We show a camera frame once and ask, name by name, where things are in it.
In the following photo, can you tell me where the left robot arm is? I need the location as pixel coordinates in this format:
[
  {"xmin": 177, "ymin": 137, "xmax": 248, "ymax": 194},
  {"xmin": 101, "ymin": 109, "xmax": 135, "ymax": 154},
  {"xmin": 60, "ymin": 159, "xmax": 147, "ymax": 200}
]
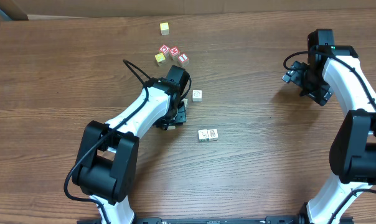
[{"xmin": 63, "ymin": 65, "xmax": 192, "ymax": 223}]

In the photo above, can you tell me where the red letter I block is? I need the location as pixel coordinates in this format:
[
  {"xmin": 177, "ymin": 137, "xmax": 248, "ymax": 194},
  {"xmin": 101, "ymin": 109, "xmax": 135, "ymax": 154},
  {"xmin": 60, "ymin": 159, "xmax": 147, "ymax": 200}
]
[{"xmin": 177, "ymin": 53, "xmax": 189, "ymax": 68}]

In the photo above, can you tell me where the blue edged wooden block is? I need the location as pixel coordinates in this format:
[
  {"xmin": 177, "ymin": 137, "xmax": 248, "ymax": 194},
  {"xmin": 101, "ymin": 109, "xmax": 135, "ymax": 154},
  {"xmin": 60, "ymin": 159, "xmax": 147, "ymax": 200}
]
[{"xmin": 182, "ymin": 98, "xmax": 189, "ymax": 108}]

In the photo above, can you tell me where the green letter B block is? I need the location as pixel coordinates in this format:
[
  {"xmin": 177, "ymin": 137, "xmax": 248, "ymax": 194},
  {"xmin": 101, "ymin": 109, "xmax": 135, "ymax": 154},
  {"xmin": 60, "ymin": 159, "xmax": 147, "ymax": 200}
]
[{"xmin": 207, "ymin": 129, "xmax": 219, "ymax": 141}]

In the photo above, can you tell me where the beige picture wooden block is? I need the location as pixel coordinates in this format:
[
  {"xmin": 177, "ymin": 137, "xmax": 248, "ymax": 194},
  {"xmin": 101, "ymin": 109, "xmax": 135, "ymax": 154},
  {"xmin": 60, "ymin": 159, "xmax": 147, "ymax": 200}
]
[{"xmin": 192, "ymin": 90, "xmax": 202, "ymax": 102}]

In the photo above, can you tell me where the red letter O block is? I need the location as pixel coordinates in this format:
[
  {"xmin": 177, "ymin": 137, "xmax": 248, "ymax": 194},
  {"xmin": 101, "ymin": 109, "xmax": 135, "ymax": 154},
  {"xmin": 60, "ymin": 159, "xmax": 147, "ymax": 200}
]
[{"xmin": 159, "ymin": 44, "xmax": 170, "ymax": 58}]

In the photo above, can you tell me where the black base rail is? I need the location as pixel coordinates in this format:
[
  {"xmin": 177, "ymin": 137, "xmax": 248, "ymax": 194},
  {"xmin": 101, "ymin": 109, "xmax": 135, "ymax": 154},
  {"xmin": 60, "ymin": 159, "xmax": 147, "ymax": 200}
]
[{"xmin": 76, "ymin": 215, "xmax": 355, "ymax": 224}]

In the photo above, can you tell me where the far yellow wooden block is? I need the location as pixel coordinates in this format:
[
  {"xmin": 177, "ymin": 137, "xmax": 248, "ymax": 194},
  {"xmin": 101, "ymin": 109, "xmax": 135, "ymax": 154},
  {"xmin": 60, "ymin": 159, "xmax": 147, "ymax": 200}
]
[{"xmin": 159, "ymin": 22, "xmax": 170, "ymax": 35}]

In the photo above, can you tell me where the yellow block near red blocks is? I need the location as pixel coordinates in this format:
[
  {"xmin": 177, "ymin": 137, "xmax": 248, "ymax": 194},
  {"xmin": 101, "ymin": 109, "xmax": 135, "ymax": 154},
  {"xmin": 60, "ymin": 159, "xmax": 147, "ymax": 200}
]
[{"xmin": 154, "ymin": 52, "xmax": 167, "ymax": 66}]

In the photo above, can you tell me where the red letter M block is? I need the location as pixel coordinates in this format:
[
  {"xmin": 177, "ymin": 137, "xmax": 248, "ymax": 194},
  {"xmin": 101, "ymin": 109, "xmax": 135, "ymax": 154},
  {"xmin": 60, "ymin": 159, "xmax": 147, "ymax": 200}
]
[{"xmin": 169, "ymin": 46, "xmax": 181, "ymax": 60}]

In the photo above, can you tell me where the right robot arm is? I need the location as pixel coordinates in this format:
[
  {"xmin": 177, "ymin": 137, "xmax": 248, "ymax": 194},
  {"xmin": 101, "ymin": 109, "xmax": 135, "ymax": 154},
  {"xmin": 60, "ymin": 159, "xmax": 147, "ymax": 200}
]
[{"xmin": 266, "ymin": 29, "xmax": 376, "ymax": 224}]

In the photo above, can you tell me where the cardboard box back edge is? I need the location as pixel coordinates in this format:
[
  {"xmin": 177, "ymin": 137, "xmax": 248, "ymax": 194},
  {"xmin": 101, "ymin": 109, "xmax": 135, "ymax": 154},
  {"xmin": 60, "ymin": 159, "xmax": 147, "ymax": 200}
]
[{"xmin": 0, "ymin": 0, "xmax": 376, "ymax": 20}]

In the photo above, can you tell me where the beige drawing wooden block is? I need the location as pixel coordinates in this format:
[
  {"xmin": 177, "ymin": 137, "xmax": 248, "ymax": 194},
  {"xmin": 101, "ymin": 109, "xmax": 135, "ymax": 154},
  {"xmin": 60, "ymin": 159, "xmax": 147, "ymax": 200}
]
[{"xmin": 198, "ymin": 129, "xmax": 209, "ymax": 142}]

